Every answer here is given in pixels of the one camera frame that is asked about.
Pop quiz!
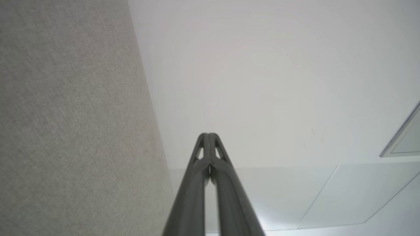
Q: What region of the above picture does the grey framed wall panel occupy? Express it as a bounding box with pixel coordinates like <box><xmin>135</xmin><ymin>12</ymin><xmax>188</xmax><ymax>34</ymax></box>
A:
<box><xmin>379</xmin><ymin>100</ymin><xmax>420</xmax><ymax>158</ymax></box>

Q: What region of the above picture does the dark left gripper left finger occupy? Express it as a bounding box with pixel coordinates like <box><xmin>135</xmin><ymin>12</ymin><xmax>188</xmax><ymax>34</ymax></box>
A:
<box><xmin>162</xmin><ymin>133</ymin><xmax>210</xmax><ymax>236</ymax></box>

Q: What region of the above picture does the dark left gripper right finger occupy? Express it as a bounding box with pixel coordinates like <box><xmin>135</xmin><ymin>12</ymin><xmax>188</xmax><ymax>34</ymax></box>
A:
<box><xmin>209</xmin><ymin>133</ymin><xmax>265</xmax><ymax>236</ymax></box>

